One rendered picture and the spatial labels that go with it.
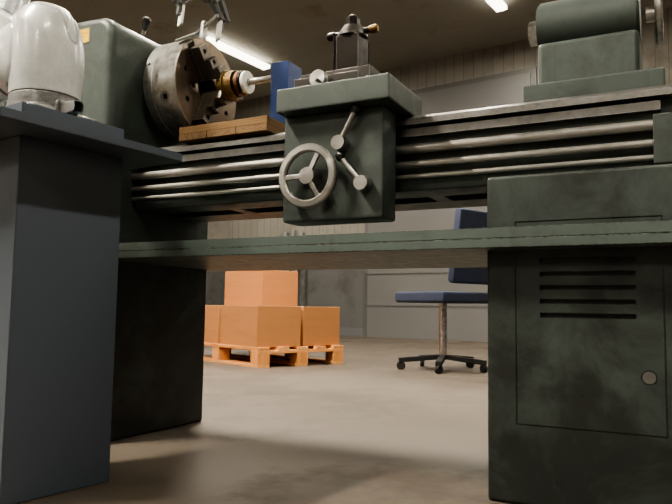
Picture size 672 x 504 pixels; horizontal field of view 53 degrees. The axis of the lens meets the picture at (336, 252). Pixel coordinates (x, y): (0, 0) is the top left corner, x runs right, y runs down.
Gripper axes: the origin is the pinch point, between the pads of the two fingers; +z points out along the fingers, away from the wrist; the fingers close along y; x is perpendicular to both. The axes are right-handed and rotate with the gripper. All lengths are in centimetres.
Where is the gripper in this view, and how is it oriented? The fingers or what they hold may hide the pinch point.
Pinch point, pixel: (199, 30)
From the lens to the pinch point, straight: 237.4
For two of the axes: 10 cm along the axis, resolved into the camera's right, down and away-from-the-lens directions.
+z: -0.7, 9.8, -2.0
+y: -8.0, -1.8, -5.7
